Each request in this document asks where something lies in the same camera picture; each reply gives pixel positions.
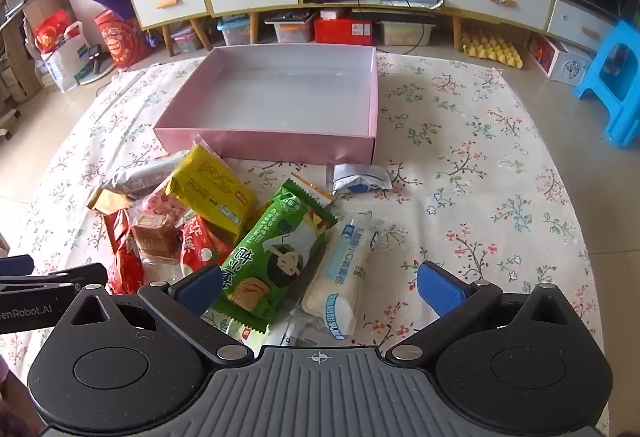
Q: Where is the blue plastic stool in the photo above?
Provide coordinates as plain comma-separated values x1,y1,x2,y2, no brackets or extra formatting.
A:
572,20,640,149

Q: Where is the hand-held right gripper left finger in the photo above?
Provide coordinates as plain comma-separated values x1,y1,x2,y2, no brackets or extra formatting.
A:
52,262,256,366

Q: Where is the cluttered shelf rack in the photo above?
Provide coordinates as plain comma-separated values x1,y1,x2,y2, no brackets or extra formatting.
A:
0,0,66,108

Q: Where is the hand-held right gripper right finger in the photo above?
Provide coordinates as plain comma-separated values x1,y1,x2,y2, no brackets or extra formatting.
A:
390,260,586,365

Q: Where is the yellow snack packet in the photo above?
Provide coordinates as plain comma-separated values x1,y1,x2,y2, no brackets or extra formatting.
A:
165,143,258,235

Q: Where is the white printed carton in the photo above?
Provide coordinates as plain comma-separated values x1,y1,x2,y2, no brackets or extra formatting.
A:
530,33,593,85

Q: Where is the green snack packet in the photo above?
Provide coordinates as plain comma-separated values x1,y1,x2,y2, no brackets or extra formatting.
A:
210,178,340,334

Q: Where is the black phone stand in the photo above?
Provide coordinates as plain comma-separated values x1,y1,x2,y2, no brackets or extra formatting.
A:
82,44,113,85

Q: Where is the small silver blue packet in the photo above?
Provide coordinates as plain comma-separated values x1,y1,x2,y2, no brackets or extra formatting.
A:
327,163,393,195

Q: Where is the clear plastic storage box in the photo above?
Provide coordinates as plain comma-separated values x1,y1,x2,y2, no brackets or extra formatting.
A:
264,12,316,44
379,20,432,47
170,24,206,53

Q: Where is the pink cardboard box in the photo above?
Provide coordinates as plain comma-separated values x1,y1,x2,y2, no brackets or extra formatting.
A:
152,46,378,165

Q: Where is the white bread packet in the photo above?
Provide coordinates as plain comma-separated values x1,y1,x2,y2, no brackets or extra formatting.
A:
300,212,388,338

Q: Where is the silver grey snack packet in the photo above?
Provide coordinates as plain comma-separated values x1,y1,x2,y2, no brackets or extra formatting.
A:
100,152,188,199

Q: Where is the red apple print packet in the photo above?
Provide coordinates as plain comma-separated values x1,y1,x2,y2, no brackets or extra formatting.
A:
179,216,236,279
107,239,147,296

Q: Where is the blue lid storage box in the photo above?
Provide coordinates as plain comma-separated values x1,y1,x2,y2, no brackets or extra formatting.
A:
216,16,251,47

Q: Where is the red gift bag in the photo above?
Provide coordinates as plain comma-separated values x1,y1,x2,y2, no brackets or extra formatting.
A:
34,11,81,54

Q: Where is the red box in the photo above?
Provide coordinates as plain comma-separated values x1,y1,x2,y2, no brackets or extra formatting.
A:
314,17,373,45

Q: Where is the floral cloth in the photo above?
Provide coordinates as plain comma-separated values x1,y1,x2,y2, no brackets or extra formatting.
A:
0,50,613,437

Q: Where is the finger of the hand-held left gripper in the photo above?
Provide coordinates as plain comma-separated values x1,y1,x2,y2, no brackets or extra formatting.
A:
0,255,34,276
0,262,109,293

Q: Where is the pink crispy bar packet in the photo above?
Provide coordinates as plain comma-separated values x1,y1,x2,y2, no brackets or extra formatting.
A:
132,177,191,228

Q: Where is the red printed bag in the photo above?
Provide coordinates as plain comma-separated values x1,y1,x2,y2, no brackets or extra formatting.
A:
95,10,153,70

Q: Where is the white shopping bag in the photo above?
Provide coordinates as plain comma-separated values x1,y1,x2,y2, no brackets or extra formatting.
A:
42,34,93,93

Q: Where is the clear brown biscuit packet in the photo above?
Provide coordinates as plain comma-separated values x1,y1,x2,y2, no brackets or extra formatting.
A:
130,212,182,263

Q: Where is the brown gold snack packet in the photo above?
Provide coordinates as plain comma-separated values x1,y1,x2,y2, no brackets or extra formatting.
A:
86,187,136,213

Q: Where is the yellow egg tray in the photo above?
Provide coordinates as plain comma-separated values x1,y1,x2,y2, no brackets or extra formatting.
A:
461,30,526,68

